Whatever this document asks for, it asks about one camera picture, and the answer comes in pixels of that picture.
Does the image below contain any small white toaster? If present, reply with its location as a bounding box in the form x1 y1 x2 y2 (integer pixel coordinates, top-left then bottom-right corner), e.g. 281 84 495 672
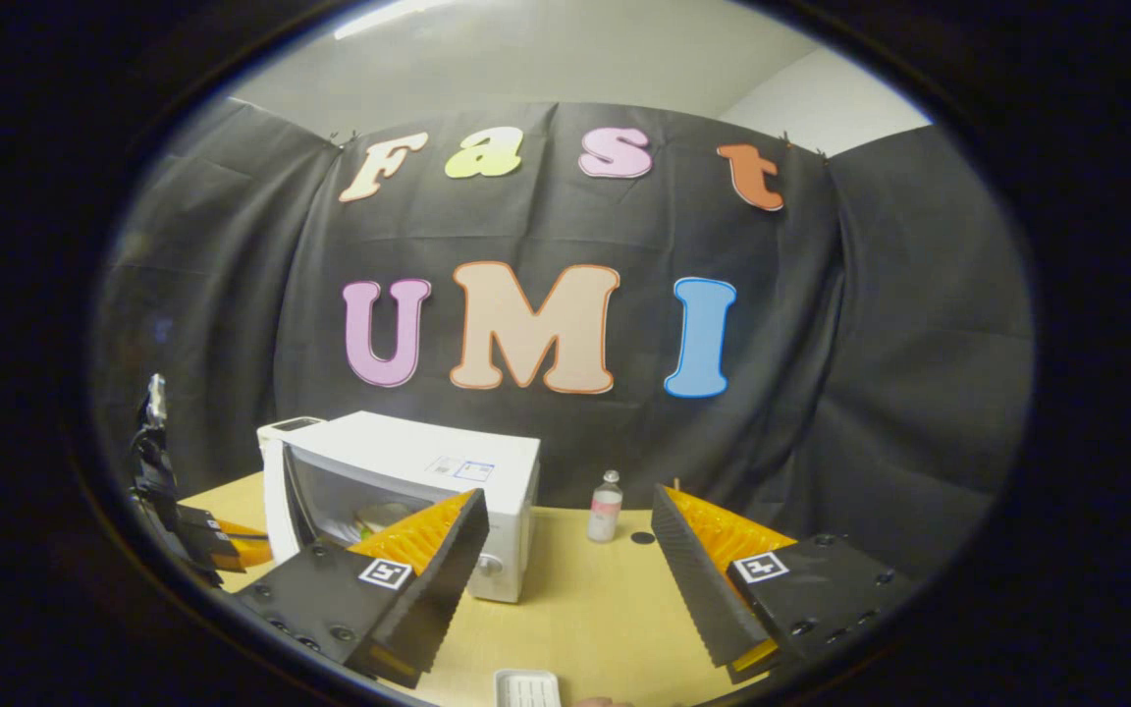
256 416 326 439

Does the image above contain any white microwave oven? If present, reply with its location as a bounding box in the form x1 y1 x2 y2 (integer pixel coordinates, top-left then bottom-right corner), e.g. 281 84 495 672
259 410 542 604

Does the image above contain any white rectangular tray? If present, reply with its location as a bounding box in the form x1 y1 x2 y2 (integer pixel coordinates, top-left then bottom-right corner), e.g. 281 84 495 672
493 670 563 707

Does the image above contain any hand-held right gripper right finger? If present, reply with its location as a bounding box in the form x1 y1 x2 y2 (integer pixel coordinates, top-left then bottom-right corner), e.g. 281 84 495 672
651 483 920 686

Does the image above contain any small clear plastic bottle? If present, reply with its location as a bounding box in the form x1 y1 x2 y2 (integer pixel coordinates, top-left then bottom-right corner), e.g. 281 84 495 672
587 469 624 544

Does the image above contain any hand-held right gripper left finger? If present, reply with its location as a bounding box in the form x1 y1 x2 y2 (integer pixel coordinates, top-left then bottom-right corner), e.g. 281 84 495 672
232 488 490 690

